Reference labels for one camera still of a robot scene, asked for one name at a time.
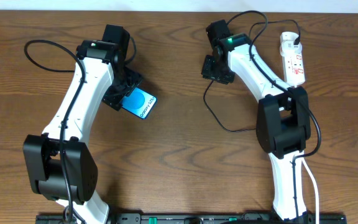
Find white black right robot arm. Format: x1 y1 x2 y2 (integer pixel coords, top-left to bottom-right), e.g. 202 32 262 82
201 20 315 223

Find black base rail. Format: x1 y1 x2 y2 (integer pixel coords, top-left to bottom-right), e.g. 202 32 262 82
35 211 347 224

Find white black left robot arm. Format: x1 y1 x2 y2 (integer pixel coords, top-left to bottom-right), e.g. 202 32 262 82
23 24 142 223

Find white USB charger adapter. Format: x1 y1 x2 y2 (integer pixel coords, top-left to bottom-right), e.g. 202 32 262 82
280 32 303 57

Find blue Samsung smartphone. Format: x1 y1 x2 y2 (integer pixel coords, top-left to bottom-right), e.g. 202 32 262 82
122 88 157 119

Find white power strip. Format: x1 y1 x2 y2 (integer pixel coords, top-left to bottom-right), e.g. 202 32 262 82
282 54 305 88

